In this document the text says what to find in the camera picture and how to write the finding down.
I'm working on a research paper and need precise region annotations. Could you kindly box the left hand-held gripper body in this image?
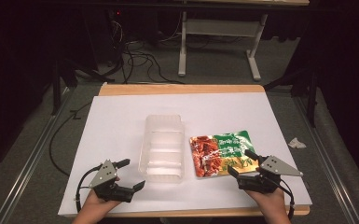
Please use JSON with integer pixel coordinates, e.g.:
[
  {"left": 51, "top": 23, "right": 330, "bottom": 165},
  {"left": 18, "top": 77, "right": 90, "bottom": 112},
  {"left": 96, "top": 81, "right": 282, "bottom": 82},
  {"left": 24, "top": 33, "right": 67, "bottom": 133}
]
[{"left": 89, "top": 159, "right": 135, "bottom": 203}]

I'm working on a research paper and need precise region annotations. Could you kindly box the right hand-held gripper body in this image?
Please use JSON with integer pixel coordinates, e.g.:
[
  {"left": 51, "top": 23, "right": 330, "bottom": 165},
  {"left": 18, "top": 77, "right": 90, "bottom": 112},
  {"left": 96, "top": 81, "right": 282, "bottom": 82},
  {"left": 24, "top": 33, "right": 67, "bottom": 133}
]
[{"left": 236, "top": 154, "right": 304, "bottom": 194}]

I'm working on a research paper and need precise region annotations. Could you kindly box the green and red food packet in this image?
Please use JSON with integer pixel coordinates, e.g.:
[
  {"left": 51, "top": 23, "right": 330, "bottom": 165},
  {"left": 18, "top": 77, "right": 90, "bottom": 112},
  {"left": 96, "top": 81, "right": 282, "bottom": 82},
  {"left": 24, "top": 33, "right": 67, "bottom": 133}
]
[{"left": 188, "top": 130, "right": 260, "bottom": 178}]

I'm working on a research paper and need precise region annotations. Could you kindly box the clear plastic container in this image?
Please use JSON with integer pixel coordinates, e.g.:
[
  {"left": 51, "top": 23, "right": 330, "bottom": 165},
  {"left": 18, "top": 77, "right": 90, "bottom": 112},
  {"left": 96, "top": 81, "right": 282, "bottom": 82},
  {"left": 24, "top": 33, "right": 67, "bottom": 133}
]
[{"left": 137, "top": 114, "right": 186, "bottom": 184}]

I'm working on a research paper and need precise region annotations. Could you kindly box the person's left hand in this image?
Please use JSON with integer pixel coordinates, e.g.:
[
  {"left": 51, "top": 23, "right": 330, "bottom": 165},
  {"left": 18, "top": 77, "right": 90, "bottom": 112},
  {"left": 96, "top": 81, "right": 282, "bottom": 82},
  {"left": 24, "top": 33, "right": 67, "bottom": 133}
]
[{"left": 72, "top": 176, "right": 121, "bottom": 224}]

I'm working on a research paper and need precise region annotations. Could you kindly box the person's right hand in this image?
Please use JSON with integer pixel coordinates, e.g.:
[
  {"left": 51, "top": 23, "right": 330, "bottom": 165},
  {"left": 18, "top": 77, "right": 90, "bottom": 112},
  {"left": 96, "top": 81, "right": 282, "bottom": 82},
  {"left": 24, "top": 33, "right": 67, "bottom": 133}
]
[{"left": 244, "top": 187, "right": 286, "bottom": 218}]

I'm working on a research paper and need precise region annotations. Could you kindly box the crumpled white paper scrap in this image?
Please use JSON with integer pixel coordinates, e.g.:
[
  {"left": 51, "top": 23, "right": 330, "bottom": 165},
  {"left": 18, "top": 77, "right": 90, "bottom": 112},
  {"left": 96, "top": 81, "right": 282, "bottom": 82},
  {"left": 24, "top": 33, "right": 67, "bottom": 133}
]
[{"left": 287, "top": 136, "right": 308, "bottom": 149}]

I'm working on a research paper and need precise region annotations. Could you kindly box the white paper sheet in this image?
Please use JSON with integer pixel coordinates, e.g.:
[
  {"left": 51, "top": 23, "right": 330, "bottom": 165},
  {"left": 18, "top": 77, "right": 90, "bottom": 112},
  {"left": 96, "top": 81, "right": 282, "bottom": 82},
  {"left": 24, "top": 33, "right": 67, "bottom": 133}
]
[{"left": 58, "top": 91, "right": 312, "bottom": 217}]

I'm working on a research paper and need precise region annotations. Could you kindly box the black metal stand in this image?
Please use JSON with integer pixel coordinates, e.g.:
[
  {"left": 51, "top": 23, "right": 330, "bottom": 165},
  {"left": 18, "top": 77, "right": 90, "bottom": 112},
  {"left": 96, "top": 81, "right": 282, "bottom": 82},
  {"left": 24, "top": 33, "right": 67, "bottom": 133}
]
[
  {"left": 49, "top": 58, "right": 107, "bottom": 117},
  {"left": 263, "top": 66, "right": 321, "bottom": 129}
]

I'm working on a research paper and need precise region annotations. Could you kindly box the wooden table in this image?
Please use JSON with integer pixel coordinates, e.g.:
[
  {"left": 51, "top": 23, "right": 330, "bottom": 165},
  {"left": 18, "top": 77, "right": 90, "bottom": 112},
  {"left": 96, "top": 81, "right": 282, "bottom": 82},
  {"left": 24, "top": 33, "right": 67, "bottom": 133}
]
[{"left": 58, "top": 83, "right": 312, "bottom": 218}]

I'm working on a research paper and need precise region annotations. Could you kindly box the black computer tower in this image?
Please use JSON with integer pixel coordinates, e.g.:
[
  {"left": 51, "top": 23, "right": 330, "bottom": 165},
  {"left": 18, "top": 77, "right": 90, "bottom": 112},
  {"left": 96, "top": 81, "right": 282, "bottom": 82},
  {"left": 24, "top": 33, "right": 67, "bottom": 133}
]
[{"left": 83, "top": 5, "right": 129, "bottom": 71}]

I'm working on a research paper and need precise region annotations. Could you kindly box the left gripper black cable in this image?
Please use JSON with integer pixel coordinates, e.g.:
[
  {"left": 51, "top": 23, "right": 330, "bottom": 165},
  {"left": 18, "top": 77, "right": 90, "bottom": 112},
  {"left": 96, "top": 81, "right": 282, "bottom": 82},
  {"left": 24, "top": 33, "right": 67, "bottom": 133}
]
[{"left": 75, "top": 163, "right": 104, "bottom": 213}]

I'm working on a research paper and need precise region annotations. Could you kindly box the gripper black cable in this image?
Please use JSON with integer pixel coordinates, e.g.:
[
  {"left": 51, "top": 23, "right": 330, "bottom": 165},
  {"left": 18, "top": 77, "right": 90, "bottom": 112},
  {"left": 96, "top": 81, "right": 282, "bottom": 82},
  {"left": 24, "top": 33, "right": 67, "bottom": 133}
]
[
  {"left": 75, "top": 163, "right": 104, "bottom": 213},
  {"left": 274, "top": 177, "right": 296, "bottom": 220}
]

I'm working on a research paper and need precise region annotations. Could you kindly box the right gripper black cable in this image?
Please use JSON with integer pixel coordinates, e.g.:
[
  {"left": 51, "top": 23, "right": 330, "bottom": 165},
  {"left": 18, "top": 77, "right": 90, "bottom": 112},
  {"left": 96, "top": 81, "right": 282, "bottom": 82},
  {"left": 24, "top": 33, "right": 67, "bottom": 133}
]
[{"left": 274, "top": 177, "right": 296, "bottom": 220}]

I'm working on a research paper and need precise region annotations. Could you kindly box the metal floor rail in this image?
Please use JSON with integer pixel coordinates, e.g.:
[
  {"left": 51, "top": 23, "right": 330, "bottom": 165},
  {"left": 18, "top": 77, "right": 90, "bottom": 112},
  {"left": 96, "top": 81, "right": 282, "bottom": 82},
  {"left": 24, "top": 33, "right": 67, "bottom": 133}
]
[
  {"left": 0, "top": 87, "right": 76, "bottom": 224},
  {"left": 293, "top": 95, "right": 359, "bottom": 224}
]

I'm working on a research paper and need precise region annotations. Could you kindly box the long black floor cable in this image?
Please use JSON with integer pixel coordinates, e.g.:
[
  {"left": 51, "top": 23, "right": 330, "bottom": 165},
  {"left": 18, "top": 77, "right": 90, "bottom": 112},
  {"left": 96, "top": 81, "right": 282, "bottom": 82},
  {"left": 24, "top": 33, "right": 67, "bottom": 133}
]
[{"left": 48, "top": 101, "right": 93, "bottom": 177}]

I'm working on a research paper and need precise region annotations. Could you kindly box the tangle of black cables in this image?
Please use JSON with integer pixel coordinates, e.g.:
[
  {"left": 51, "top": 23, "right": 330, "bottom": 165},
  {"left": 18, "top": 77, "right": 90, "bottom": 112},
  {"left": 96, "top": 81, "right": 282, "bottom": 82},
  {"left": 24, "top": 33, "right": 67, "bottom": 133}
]
[{"left": 106, "top": 18, "right": 185, "bottom": 86}]

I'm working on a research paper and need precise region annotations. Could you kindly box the white metal desk frame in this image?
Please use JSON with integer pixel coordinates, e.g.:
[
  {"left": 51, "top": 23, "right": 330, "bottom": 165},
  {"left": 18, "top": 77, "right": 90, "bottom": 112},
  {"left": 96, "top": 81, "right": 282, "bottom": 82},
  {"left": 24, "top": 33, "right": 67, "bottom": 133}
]
[{"left": 177, "top": 0, "right": 311, "bottom": 82}]

